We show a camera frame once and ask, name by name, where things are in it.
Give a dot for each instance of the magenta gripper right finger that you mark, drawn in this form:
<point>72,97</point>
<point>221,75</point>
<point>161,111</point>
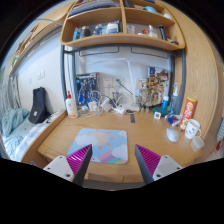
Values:
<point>147,161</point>

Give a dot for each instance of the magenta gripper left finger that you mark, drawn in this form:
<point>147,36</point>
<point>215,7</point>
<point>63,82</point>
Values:
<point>78,162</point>

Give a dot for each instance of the white computer mouse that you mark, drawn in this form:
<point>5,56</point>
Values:
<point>172,134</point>

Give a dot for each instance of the pastel patterned mouse pad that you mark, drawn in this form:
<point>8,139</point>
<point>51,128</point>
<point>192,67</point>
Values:
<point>108,146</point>

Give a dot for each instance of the small white clock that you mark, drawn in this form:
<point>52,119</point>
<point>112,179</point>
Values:
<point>157,115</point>

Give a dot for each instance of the clear plastic cup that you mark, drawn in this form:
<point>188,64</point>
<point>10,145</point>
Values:
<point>197,143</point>

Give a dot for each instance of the white mug with print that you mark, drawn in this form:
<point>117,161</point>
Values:
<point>192,129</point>

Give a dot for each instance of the white desk lamp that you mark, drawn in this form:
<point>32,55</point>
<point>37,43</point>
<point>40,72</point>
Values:
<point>117,81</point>

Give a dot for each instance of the white power strip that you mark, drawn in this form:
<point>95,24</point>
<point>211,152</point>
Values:
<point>120,110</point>

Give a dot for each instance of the white bottle red cap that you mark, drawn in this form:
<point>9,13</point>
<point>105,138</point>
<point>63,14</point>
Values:
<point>71,106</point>

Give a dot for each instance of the black backpack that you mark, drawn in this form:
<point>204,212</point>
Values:
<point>39,112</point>

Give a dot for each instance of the red chips can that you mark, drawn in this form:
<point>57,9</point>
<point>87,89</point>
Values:
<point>188,112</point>

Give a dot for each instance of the robot model figure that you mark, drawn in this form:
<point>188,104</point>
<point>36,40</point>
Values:
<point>149,96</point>

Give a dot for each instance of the blue spray bottle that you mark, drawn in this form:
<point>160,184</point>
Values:
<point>175,99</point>

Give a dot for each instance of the bed with blue bedding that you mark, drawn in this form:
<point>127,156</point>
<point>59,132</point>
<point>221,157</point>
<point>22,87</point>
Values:
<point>19,140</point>

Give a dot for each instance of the blue robot model box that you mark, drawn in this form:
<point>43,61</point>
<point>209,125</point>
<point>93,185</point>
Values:
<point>86,83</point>

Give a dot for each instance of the wooden wall shelf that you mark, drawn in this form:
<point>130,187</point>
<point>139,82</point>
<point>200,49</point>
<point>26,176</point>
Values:
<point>91,23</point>

